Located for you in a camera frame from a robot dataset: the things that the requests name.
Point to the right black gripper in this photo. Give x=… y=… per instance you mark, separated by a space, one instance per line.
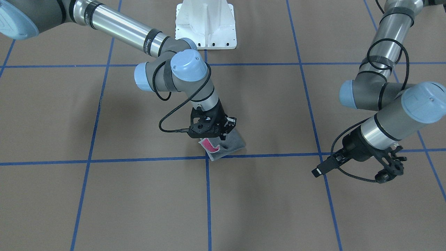
x=223 y=119

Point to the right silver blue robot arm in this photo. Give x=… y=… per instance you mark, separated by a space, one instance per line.
x=178 y=66

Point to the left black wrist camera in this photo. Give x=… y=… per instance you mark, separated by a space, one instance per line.
x=393 y=164

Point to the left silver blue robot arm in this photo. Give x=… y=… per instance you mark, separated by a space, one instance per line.
x=401 y=109

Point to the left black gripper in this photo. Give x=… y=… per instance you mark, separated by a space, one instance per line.
x=352 y=145

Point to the pink and grey towel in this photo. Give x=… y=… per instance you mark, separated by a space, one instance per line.
x=217 y=148

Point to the white camera stand pedestal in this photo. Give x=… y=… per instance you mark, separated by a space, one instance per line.
x=210 y=24

